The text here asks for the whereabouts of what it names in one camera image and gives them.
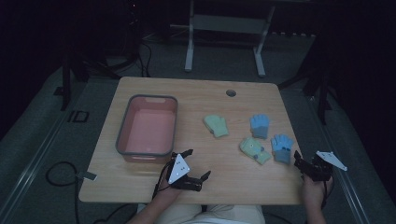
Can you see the person's beige pants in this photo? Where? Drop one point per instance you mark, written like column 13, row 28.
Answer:
column 218, row 214

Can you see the pink basin with grey rim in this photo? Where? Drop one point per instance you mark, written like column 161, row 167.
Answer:
column 149, row 130

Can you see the white metal stand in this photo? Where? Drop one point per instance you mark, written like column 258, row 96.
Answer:
column 229, row 25

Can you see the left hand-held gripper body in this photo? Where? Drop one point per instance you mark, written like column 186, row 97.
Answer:
column 179, row 169

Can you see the person's right hand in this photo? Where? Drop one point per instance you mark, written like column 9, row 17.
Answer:
column 314, row 193

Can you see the small metal bracket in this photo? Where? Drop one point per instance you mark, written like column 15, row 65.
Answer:
column 87, row 176

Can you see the green glove with dots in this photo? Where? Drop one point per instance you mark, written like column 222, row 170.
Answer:
column 255, row 150

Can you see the blue glove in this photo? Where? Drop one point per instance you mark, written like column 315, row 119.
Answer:
column 282, row 148
column 260, row 125

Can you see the black tripod stand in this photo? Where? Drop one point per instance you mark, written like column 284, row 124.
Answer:
column 317, row 84
column 71, row 74

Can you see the plain green glove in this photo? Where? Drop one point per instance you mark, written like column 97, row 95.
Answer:
column 216, row 125

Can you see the person's left hand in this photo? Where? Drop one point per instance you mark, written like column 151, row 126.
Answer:
column 168, row 189

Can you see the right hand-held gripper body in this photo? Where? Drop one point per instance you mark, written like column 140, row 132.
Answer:
column 323, row 165

